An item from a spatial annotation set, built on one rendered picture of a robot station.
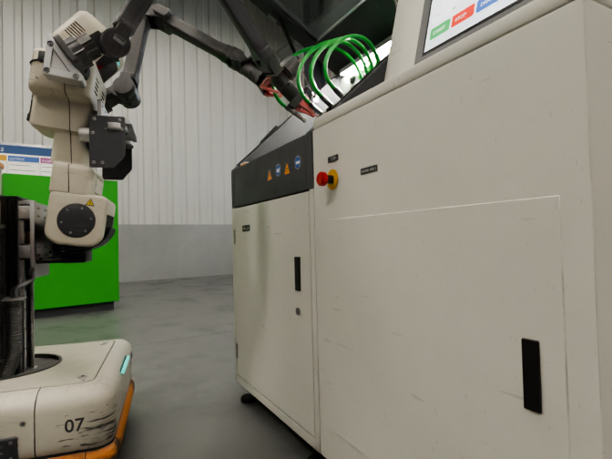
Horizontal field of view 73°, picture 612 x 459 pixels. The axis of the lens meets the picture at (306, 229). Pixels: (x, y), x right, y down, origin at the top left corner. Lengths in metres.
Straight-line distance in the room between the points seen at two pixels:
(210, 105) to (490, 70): 8.12
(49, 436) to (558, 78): 1.31
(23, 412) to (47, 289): 3.22
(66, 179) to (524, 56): 1.22
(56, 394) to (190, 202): 7.03
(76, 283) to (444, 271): 4.05
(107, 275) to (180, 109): 4.64
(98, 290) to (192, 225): 3.84
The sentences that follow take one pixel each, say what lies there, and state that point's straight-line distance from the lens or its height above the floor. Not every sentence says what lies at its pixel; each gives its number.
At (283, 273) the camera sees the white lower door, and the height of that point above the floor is 0.54.
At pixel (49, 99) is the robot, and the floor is 1.10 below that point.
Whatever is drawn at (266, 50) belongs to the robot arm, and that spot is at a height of 1.31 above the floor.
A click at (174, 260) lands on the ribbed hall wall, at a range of 8.03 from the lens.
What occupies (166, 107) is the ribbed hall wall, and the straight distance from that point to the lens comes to 8.43.
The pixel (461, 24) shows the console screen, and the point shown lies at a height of 1.17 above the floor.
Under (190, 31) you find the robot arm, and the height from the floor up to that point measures 1.51.
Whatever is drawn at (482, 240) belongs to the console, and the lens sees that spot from 0.71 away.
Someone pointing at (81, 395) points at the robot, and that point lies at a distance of 1.29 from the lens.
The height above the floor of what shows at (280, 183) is 0.83.
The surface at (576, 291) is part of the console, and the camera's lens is 0.64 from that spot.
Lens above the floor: 0.65
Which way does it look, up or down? 1 degrees up
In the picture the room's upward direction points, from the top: 1 degrees counter-clockwise
